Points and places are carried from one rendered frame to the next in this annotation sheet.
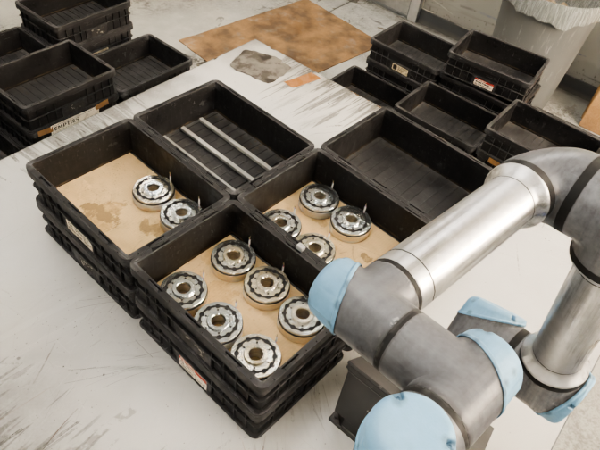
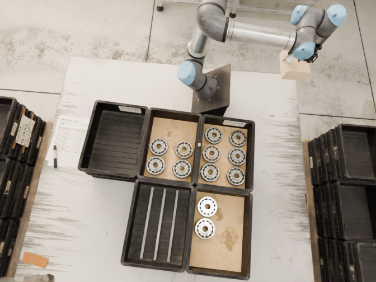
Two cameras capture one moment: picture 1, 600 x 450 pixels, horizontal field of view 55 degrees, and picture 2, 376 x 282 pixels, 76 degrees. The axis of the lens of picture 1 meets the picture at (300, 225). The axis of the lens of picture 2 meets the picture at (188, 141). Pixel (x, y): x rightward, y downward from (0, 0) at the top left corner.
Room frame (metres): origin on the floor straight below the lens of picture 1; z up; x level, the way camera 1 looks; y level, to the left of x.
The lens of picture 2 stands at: (1.15, 0.25, 2.16)
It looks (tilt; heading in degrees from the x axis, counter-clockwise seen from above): 72 degrees down; 230
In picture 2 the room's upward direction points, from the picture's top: 11 degrees clockwise
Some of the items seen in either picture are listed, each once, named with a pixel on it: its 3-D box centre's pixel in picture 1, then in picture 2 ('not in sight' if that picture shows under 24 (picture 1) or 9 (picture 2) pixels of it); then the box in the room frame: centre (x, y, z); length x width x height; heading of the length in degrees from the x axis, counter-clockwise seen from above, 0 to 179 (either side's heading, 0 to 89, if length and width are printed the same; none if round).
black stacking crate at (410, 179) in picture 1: (405, 178); (117, 140); (1.22, -0.26, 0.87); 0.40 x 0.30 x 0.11; 54
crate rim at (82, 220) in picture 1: (128, 184); (220, 230); (0.97, 0.41, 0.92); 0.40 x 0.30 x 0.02; 54
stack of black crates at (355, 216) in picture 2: not in sight; (345, 211); (-0.02, 0.84, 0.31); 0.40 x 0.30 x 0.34; 57
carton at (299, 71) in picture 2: not in sight; (294, 62); (0.20, -0.13, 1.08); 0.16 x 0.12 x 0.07; 57
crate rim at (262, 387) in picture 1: (245, 285); (226, 151); (0.74, 0.09, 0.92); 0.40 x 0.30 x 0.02; 54
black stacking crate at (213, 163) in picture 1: (223, 149); (159, 222); (1.21, 0.24, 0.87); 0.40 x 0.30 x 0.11; 54
